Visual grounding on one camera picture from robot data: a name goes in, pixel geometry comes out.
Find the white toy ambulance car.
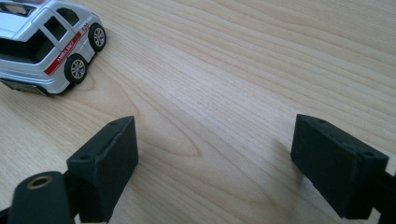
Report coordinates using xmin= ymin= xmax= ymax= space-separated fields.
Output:
xmin=0 ymin=0 xmax=107 ymax=97

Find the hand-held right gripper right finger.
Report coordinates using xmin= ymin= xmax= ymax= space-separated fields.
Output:
xmin=290 ymin=113 xmax=390 ymax=220

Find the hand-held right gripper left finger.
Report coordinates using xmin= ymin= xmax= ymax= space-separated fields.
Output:
xmin=65 ymin=115 xmax=140 ymax=224

